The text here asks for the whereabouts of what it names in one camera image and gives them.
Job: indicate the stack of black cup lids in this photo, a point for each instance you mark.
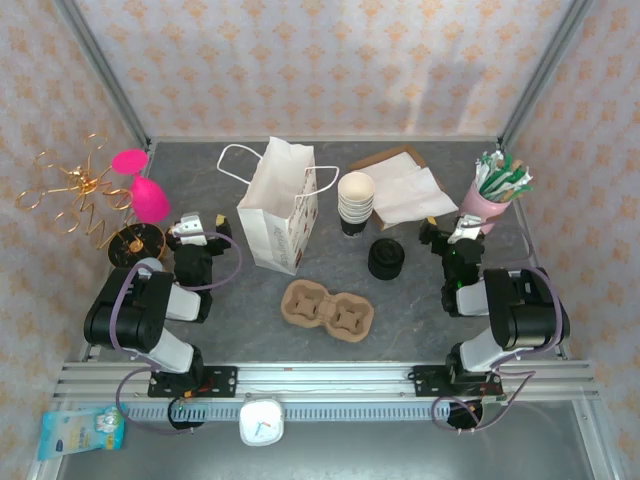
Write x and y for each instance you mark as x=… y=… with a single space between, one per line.
x=385 y=257

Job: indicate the stack of paper cups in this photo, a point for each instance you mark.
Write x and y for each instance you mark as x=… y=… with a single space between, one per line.
x=356 y=190

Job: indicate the brown pulp cup carrier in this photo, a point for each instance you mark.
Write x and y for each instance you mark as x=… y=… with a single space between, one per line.
x=300 y=305

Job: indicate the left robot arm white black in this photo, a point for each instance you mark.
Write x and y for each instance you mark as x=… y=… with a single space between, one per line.
x=125 y=315

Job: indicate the blue wet wipes pack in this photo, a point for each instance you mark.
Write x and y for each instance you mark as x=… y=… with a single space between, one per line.
x=80 y=435

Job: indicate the pink cylindrical holder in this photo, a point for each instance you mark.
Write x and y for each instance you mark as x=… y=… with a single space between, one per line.
x=475 y=200

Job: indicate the white napkin stack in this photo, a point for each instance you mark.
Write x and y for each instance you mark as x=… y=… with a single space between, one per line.
x=395 y=165

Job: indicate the pink plastic wine glass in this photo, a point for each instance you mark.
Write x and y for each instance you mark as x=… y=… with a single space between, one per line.
x=147 y=197

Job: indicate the wooden stir stick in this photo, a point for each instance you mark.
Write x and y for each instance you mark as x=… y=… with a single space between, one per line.
x=509 y=196

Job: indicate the brown cardboard napkin tray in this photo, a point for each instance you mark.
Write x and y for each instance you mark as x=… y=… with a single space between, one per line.
x=380 y=156

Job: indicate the green white sachets bundle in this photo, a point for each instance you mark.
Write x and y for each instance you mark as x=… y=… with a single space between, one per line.
x=500 y=175

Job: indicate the white square clock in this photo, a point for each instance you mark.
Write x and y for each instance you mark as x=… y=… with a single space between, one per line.
x=261 y=421

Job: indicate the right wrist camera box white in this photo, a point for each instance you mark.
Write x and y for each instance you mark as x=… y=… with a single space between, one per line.
x=467 y=229

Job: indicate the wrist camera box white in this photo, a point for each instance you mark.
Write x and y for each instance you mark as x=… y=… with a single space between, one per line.
x=189 y=229
x=467 y=229

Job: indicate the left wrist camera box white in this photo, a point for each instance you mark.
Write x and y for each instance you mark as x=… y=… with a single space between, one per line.
x=189 y=229

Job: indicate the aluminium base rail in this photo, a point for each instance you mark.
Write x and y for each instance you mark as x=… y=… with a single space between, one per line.
x=325 y=380

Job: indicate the aluminium frame post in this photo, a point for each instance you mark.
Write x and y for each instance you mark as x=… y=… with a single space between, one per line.
x=105 y=70
x=545 y=70

